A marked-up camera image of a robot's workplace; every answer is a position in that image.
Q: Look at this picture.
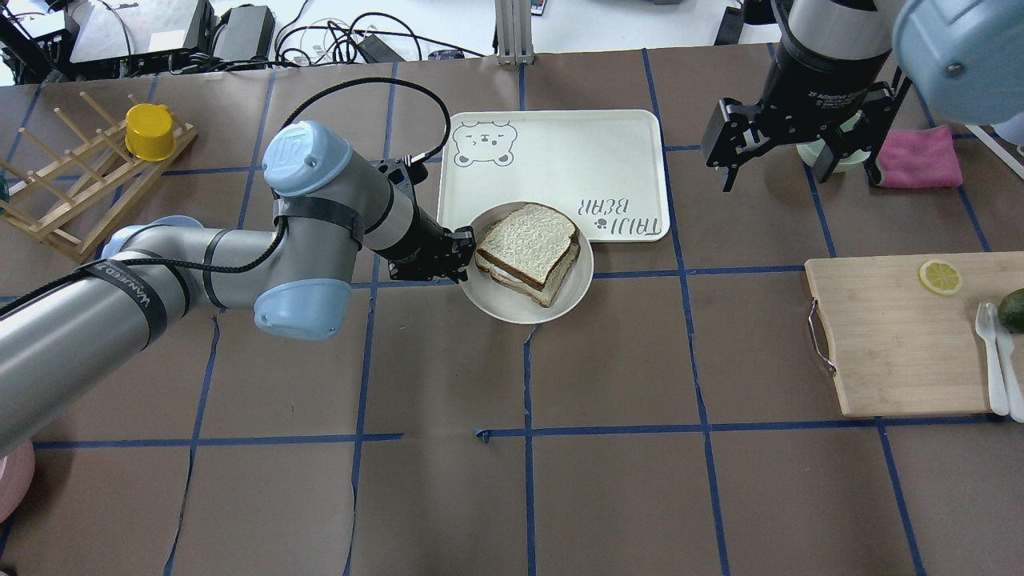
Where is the white plastic fork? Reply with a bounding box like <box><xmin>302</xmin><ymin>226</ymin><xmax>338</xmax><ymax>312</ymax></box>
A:
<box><xmin>975</xmin><ymin>302</ymin><xmax>1010</xmax><ymax>416</ymax></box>

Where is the yellow cup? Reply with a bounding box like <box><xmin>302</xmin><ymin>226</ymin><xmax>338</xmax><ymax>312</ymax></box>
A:
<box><xmin>124</xmin><ymin>102</ymin><xmax>176</xmax><ymax>162</ymax></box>

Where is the white wire cup rack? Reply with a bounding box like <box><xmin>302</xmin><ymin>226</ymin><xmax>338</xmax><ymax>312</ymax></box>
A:
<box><xmin>964</xmin><ymin>124</ymin><xmax>1023</xmax><ymax>180</ymax></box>

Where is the pink bowl with ice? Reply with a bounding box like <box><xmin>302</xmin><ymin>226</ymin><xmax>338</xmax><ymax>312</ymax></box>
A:
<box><xmin>1</xmin><ymin>441</ymin><xmax>36</xmax><ymax>522</ymax></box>

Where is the blue bowl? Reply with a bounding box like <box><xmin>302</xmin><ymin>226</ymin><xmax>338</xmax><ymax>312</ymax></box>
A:
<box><xmin>100</xmin><ymin>214</ymin><xmax>203</xmax><ymax>258</ymax></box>

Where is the bread slice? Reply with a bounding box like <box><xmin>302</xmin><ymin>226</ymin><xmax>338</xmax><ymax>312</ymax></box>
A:
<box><xmin>473</xmin><ymin>244</ymin><xmax>579</xmax><ymax>308</ymax></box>
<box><xmin>474</xmin><ymin>202</ymin><xmax>579</xmax><ymax>290</ymax></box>

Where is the white plastic knife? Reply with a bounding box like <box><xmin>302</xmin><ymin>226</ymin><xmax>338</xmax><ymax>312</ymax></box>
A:
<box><xmin>986</xmin><ymin>302</ymin><xmax>1023</xmax><ymax>423</ymax></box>

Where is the cream bear tray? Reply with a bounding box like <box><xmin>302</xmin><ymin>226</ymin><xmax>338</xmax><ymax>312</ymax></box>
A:
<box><xmin>438</xmin><ymin>110</ymin><xmax>669</xmax><ymax>243</ymax></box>

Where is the green bowl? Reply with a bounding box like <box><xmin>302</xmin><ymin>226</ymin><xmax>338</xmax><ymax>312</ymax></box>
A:
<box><xmin>796</xmin><ymin>112</ymin><xmax>873</xmax><ymax>174</ymax></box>

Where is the black power adapter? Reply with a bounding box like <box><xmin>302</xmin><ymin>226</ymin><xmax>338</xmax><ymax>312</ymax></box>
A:
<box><xmin>211</xmin><ymin>5</ymin><xmax>278</xmax><ymax>61</ymax></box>

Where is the pink cloth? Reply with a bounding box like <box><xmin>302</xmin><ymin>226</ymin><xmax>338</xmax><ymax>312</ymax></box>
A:
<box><xmin>873</xmin><ymin>126</ymin><xmax>963</xmax><ymax>190</ymax></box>

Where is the wooden dish rack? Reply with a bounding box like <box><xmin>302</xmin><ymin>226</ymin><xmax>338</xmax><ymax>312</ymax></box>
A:
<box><xmin>1</xmin><ymin>91</ymin><xmax>198</xmax><ymax>263</ymax></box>

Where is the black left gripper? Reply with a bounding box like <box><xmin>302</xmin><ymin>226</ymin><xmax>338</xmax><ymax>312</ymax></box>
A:
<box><xmin>376</xmin><ymin>159</ymin><xmax>477</xmax><ymax>283</ymax></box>

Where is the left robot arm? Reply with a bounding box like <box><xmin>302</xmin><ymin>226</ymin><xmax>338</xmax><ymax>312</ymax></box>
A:
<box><xmin>1</xmin><ymin>121</ymin><xmax>476</xmax><ymax>454</ymax></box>

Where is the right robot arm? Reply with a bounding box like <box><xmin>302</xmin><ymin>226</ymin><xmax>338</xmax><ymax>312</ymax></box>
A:
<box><xmin>702</xmin><ymin>1</ymin><xmax>1023</xmax><ymax>192</ymax></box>

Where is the lemon slice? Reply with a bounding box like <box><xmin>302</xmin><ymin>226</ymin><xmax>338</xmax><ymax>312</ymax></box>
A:
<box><xmin>918</xmin><ymin>258</ymin><xmax>963</xmax><ymax>296</ymax></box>

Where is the bread slice under egg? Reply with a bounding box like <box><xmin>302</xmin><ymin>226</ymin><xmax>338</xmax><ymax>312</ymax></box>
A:
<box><xmin>473</xmin><ymin>244</ymin><xmax>579</xmax><ymax>308</ymax></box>

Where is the cream round plate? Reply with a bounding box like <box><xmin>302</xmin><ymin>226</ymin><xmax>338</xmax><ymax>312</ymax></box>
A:
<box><xmin>462</xmin><ymin>202</ymin><xmax>594</xmax><ymax>324</ymax></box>

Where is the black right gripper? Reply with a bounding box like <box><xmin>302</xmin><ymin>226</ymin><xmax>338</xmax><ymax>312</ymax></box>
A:
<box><xmin>701</xmin><ymin>61</ymin><xmax>910</xmax><ymax>193</ymax></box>

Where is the wooden cutting board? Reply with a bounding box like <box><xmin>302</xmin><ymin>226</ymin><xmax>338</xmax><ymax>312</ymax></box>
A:
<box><xmin>804</xmin><ymin>251</ymin><xmax>1023</xmax><ymax>417</ymax></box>

